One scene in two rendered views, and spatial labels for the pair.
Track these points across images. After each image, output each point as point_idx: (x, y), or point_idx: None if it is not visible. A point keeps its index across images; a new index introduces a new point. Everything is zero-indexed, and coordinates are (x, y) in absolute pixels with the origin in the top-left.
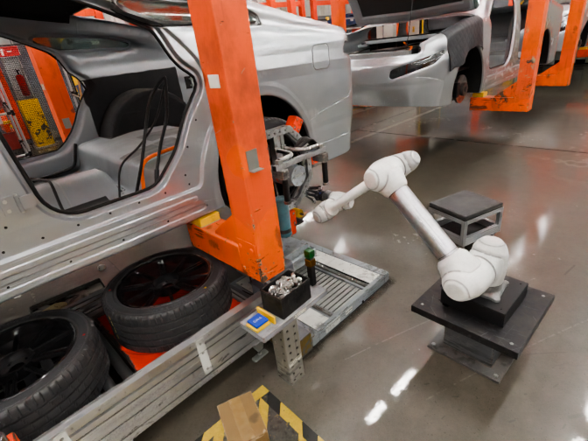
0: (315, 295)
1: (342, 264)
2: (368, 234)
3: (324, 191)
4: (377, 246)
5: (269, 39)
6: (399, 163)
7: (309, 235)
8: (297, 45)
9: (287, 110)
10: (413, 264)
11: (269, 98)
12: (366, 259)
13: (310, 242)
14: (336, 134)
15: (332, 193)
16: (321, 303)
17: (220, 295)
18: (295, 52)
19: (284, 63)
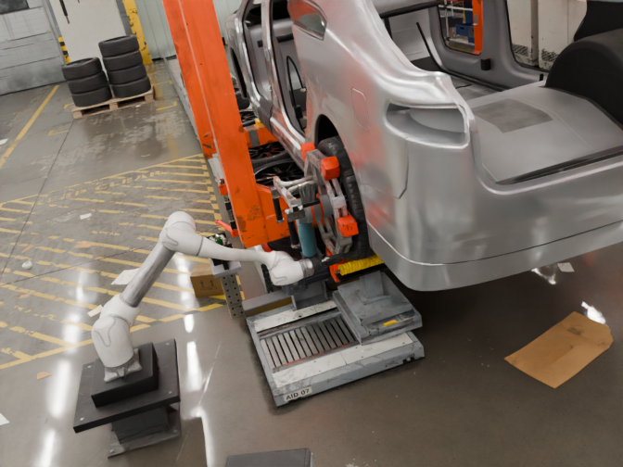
0: (214, 268)
1: (326, 364)
2: (403, 439)
3: (311, 258)
4: (360, 434)
5: (324, 59)
6: (168, 226)
7: (457, 372)
8: (339, 78)
9: None
10: (283, 448)
11: None
12: (338, 407)
13: (406, 350)
14: (387, 238)
15: (295, 261)
16: (293, 343)
17: None
18: (339, 86)
19: (334, 94)
